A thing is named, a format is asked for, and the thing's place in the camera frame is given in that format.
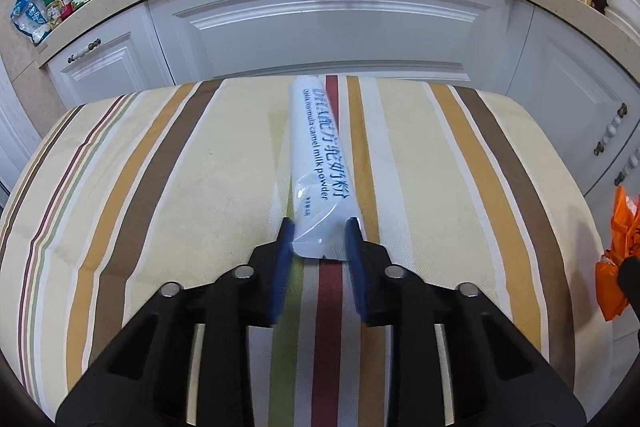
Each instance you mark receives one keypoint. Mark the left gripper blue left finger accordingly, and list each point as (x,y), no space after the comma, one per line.
(142,377)

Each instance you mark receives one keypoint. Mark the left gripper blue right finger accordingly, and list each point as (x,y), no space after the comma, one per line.
(497,377)

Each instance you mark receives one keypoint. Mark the orange wrapper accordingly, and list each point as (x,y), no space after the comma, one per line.
(624,227)

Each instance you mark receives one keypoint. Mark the white blue milk powder sachet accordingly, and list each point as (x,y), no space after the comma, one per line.
(324,198)

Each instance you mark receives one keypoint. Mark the striped tablecloth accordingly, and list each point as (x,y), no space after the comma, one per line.
(182,183)

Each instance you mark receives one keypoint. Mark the white stacked bowls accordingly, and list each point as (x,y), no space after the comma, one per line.
(623,11)

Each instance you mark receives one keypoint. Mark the blue white snack bag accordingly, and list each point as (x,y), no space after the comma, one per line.
(30,18)

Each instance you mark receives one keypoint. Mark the cabinet door handle right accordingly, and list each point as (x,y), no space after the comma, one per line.
(631,163)

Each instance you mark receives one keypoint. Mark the cabinet door handle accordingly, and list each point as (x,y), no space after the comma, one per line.
(611,129)
(631,163)

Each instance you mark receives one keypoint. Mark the cabinet door handle left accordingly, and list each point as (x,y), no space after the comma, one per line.
(611,129)

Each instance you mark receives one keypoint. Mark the drawer handle left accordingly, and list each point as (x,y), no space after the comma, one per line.
(84,51)

